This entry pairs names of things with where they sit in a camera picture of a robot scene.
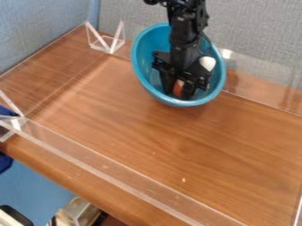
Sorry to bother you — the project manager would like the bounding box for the blue ceramic bowl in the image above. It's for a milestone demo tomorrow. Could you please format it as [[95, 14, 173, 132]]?
[[131, 22, 227, 108]]

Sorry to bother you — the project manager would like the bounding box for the clear acrylic back barrier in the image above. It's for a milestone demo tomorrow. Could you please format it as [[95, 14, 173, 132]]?
[[125, 26, 302, 117]]

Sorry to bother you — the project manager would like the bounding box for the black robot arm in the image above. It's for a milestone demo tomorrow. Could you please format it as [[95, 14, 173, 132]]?
[[143, 0, 210, 101]]

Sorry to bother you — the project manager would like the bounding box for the clear acrylic corner bracket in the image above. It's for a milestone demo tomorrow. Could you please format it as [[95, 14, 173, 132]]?
[[85, 20, 125, 55]]

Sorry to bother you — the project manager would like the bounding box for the clear acrylic left bracket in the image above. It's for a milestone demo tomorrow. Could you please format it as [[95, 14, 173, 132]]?
[[0, 90, 24, 143]]

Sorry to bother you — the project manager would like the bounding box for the black white object bottom left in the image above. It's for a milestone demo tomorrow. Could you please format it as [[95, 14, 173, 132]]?
[[0, 205, 34, 226]]

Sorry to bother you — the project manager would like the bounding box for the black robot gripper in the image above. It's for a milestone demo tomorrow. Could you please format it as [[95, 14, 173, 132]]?
[[151, 41, 203, 100]]

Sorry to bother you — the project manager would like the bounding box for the brown white toy mushroom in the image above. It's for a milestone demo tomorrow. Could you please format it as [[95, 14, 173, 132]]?
[[172, 56, 216, 99]]

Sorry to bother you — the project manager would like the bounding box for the clear acrylic barrier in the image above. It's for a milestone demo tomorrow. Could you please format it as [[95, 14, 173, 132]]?
[[0, 115, 247, 226], [125, 26, 302, 117]]

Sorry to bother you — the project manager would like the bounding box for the blue cloth at left edge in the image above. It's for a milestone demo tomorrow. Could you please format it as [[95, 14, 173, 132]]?
[[0, 105, 20, 175]]

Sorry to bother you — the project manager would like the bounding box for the grey metal frame below table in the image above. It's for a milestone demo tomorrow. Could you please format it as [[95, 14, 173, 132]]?
[[46, 197, 100, 226]]

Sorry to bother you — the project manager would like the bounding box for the clear acrylic front barrier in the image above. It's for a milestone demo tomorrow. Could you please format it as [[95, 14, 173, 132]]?
[[0, 115, 247, 226]]

